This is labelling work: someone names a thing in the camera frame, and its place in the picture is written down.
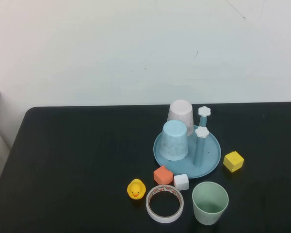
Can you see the white double-sided tape roll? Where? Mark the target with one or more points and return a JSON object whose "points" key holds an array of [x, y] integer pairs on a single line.
{"points": [[165, 219]]}

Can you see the orange cube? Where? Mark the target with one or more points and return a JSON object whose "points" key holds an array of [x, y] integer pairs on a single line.
{"points": [[163, 176]]}

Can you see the yellow cube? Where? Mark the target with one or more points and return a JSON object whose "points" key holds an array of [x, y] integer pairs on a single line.
{"points": [[233, 162]]}

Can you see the blue cup stand with pegs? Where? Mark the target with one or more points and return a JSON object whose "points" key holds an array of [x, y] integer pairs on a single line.
{"points": [[208, 156]]}

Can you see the green plastic cup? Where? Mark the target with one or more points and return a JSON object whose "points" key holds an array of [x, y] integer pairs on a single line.
{"points": [[201, 216]]}

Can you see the pink plastic cup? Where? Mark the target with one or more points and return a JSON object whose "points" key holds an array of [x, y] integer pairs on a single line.
{"points": [[180, 111]]}

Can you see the light blue plastic cup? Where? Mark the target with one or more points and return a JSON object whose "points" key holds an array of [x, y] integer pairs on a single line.
{"points": [[173, 140]]}

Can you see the yellow rubber duck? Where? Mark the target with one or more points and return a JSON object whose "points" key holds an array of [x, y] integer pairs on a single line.
{"points": [[135, 189]]}

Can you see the white cube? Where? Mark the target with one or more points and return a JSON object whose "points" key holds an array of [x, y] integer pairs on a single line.
{"points": [[181, 182]]}

